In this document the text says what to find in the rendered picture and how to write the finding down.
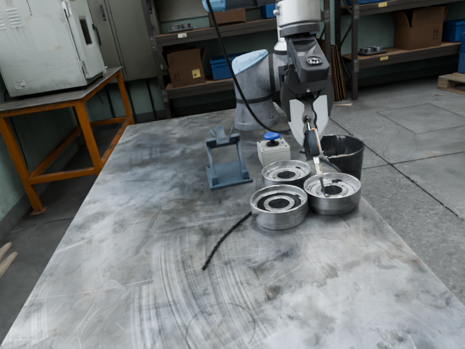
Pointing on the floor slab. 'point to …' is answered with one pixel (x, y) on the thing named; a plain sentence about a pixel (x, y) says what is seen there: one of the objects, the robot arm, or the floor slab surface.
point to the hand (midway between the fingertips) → (310, 138)
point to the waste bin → (338, 142)
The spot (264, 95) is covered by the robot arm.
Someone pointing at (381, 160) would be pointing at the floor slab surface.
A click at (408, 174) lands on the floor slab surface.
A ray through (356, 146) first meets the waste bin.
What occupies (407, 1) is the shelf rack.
